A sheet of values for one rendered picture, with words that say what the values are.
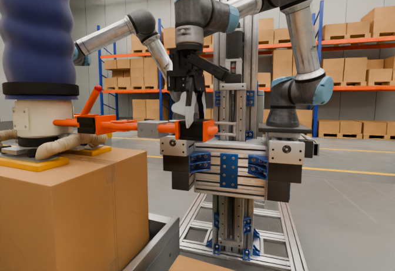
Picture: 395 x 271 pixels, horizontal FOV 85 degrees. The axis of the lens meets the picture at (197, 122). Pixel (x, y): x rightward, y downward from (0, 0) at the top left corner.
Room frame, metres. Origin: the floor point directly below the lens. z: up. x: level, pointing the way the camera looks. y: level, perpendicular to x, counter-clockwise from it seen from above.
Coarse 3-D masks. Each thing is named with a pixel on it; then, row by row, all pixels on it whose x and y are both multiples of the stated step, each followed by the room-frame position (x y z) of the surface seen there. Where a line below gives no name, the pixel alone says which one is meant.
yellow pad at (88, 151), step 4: (84, 144) 0.85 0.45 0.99; (88, 148) 0.81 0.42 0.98; (92, 148) 0.81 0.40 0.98; (96, 148) 0.83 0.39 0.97; (100, 148) 0.83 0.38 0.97; (104, 148) 0.83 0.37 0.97; (108, 148) 0.85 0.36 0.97; (64, 152) 0.83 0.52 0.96; (68, 152) 0.82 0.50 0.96; (72, 152) 0.81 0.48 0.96; (76, 152) 0.80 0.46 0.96; (80, 152) 0.80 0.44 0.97; (84, 152) 0.79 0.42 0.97; (88, 152) 0.78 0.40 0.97; (92, 152) 0.78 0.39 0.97; (96, 152) 0.79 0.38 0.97; (100, 152) 0.81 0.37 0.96; (104, 152) 0.83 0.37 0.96
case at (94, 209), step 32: (96, 160) 0.72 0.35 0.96; (128, 160) 0.76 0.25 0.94; (0, 192) 0.58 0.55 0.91; (32, 192) 0.53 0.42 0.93; (64, 192) 0.53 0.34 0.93; (96, 192) 0.62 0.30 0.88; (128, 192) 0.76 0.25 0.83; (0, 224) 0.58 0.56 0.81; (32, 224) 0.53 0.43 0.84; (64, 224) 0.53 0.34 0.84; (96, 224) 0.62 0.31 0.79; (128, 224) 0.75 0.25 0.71; (0, 256) 0.59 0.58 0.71; (32, 256) 0.53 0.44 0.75; (64, 256) 0.52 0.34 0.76; (96, 256) 0.61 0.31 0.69; (128, 256) 0.75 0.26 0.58
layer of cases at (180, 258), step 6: (180, 258) 0.79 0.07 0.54; (186, 258) 0.79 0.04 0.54; (174, 264) 0.76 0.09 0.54; (180, 264) 0.76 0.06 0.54; (186, 264) 0.76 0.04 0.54; (192, 264) 0.76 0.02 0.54; (198, 264) 0.76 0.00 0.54; (204, 264) 0.76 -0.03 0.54; (210, 264) 0.76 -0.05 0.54; (168, 270) 0.73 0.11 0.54; (174, 270) 0.73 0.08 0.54; (180, 270) 0.73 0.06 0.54; (186, 270) 0.73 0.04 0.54; (192, 270) 0.73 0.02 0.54; (198, 270) 0.73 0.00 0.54; (204, 270) 0.73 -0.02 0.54; (210, 270) 0.73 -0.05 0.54; (216, 270) 0.73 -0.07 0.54; (222, 270) 0.73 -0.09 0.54; (228, 270) 0.73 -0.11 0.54; (234, 270) 0.73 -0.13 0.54
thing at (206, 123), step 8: (184, 120) 0.57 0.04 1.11; (200, 120) 0.57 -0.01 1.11; (208, 120) 0.57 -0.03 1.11; (176, 128) 0.55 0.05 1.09; (184, 128) 0.55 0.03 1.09; (192, 128) 0.55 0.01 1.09; (200, 128) 0.54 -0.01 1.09; (176, 136) 0.55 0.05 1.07; (184, 136) 0.55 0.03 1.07; (192, 136) 0.55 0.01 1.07; (200, 136) 0.54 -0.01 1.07; (208, 136) 0.54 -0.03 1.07
